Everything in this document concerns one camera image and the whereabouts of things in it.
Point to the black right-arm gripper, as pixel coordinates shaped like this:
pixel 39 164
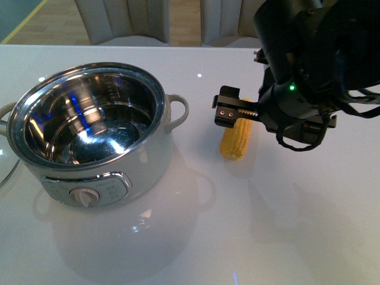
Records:
pixel 281 107

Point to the yellow corn cob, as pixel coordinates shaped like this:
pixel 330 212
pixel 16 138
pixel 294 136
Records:
pixel 235 140

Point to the glass pot lid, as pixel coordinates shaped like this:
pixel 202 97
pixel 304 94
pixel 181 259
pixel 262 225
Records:
pixel 9 162

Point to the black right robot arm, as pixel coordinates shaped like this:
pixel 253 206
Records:
pixel 319 60

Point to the white electric cooking pot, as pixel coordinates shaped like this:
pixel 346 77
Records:
pixel 94 134

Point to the right beige upholstered chair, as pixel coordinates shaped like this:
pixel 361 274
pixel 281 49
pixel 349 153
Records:
pixel 229 23

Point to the beige upholstered chair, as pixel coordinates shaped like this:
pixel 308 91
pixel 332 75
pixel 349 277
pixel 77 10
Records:
pixel 229 23
pixel 126 23

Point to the left beige upholstered chair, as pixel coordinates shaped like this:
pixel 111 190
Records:
pixel 126 23

